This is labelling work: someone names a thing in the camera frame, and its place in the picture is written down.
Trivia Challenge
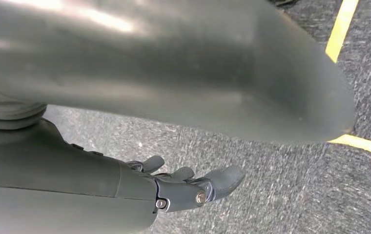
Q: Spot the yellow floor tape marking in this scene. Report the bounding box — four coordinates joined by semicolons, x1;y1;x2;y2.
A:
325;0;371;161

